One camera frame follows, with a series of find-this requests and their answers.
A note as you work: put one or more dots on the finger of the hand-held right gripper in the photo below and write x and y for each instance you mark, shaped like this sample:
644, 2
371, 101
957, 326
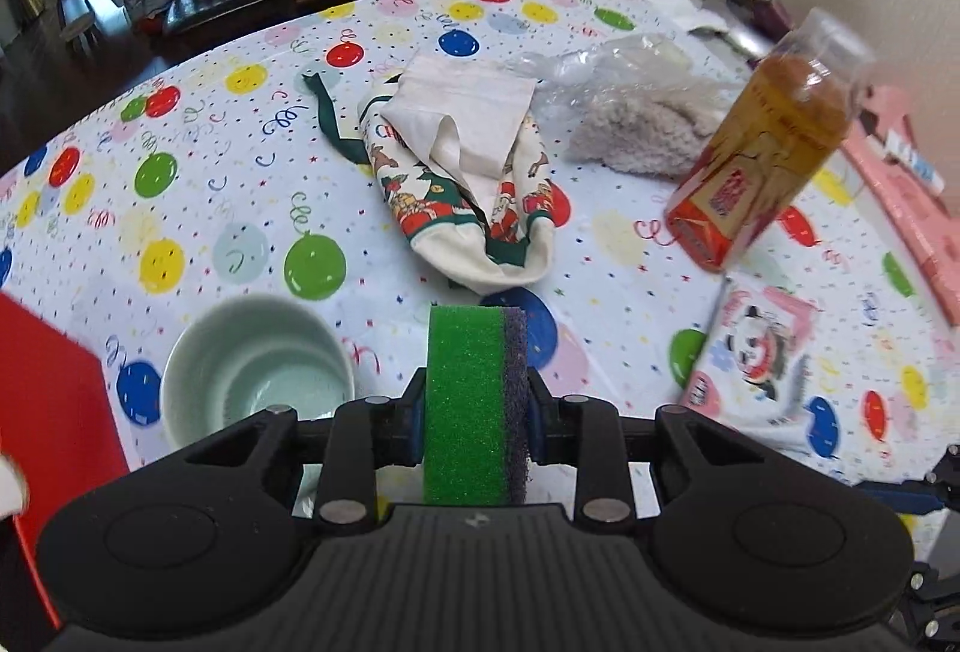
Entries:
900, 498

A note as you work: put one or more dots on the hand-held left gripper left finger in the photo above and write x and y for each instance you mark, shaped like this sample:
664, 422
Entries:
411, 431

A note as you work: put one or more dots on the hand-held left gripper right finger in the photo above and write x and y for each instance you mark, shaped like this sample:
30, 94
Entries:
534, 431

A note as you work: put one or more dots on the green and purple sponge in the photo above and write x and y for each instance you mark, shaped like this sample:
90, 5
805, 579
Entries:
465, 397

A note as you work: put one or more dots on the printed holiday stocking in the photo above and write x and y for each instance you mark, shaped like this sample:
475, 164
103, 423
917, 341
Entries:
450, 209

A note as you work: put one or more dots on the red storage box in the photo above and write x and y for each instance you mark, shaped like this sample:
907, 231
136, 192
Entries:
52, 412

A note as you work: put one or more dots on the orange drink bottle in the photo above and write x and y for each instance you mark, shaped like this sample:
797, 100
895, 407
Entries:
772, 142

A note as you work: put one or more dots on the pale green ceramic cup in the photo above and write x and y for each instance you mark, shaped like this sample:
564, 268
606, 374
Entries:
255, 367

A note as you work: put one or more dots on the panda print packet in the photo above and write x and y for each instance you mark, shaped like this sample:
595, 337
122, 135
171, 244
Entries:
765, 359

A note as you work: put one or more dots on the balloon print tablecloth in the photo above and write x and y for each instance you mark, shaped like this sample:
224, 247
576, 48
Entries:
225, 172

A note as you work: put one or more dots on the beige fluffy cloth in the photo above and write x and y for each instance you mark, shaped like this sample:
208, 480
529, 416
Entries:
645, 130

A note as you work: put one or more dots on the white and blue tube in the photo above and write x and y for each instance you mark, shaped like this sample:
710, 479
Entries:
911, 160

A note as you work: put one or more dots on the clear plastic bag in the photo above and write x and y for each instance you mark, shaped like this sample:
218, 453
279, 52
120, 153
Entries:
592, 74

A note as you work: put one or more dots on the white tissue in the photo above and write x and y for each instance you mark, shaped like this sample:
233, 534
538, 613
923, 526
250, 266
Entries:
667, 3

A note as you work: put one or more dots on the small wooden stool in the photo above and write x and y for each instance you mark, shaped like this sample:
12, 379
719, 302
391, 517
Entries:
79, 25

